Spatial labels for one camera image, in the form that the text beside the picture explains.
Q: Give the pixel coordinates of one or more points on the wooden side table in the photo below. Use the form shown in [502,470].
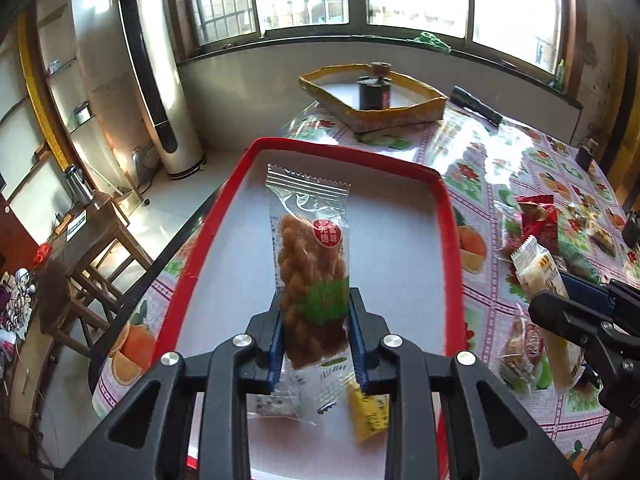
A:
[107,205]

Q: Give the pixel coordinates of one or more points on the yellow rimmed tray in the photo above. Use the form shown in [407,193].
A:
[400,117]

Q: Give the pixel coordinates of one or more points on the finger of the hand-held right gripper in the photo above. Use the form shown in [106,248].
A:
[565,315]
[585,290]

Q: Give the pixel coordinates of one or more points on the green snack packet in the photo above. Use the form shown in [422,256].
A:
[575,260]

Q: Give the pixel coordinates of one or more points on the red snack packet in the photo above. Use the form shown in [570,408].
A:
[537,222]

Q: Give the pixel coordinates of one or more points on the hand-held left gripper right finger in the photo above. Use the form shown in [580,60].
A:
[356,340]

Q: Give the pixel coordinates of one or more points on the small dark cup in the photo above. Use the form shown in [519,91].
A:
[585,157]

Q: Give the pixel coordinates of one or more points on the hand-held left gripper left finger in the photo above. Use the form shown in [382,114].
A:
[274,340]

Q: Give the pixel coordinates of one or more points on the green bottle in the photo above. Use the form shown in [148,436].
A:
[560,75]

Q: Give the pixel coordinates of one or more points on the black flashlight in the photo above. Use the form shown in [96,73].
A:
[475,106]

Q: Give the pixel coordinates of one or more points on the clear packet with brown snack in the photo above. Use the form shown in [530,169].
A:
[520,355]

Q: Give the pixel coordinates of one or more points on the twisted dough snack packet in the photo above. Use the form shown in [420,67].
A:
[310,260]

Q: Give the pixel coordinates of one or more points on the white yellow cake packet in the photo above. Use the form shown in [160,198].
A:
[542,280]
[601,237]

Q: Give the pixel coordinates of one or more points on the green cloth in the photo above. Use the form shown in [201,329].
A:
[430,40]

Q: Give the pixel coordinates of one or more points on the small yellow snack packet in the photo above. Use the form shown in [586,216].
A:
[367,415]

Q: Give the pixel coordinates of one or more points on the tower air conditioner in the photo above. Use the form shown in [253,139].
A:
[150,20]

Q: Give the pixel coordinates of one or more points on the black cylinder motor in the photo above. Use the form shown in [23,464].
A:
[372,95]

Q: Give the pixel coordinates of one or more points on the floral plastic tablecloth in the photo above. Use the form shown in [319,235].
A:
[480,180]

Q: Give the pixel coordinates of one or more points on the red rimmed tray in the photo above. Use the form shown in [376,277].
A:
[390,240]

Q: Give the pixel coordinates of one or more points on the metal kettle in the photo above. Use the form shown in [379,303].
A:
[77,185]

